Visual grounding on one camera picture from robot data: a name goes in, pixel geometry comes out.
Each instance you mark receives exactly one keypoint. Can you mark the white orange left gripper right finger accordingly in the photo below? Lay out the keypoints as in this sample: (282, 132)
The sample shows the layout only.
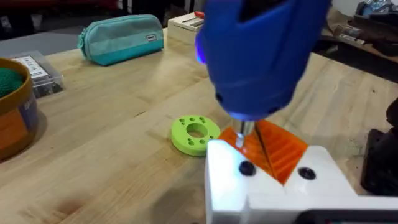
(314, 161)

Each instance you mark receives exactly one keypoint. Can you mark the white orange left gripper left finger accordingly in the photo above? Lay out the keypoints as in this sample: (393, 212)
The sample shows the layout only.
(225, 174)

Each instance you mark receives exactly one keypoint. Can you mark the blue electric screwdriver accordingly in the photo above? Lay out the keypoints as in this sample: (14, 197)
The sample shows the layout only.
(255, 62)

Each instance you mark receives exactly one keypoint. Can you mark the green disc with holes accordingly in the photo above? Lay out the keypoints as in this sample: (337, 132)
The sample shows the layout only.
(181, 137)

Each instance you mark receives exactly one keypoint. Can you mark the heap of tools and boxes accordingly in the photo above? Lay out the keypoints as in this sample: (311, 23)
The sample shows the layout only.
(363, 28)

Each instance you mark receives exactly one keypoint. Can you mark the pale wooden box with tools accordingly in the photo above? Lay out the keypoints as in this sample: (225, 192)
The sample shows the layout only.
(182, 29)

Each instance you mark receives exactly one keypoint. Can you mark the teal zip pouch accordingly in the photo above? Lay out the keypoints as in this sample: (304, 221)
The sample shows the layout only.
(121, 40)

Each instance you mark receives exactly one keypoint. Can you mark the clear plastic box with label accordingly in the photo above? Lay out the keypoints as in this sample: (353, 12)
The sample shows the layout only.
(46, 79)

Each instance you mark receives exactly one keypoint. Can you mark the brown tub with toys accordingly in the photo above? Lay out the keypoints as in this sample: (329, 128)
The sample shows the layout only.
(15, 124)

